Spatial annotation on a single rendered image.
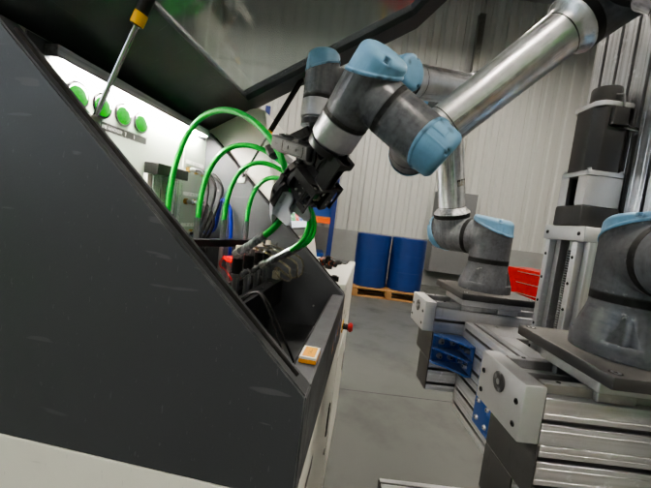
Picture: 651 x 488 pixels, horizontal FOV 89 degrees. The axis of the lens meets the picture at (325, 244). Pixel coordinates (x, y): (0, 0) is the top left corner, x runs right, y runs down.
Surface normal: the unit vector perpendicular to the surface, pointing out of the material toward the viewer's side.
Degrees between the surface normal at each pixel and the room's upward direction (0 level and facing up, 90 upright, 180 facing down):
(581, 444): 90
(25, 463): 90
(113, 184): 90
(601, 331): 72
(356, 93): 115
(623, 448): 90
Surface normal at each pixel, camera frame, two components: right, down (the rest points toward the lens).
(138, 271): -0.14, 0.06
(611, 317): -0.81, -0.37
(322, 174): -0.69, 0.19
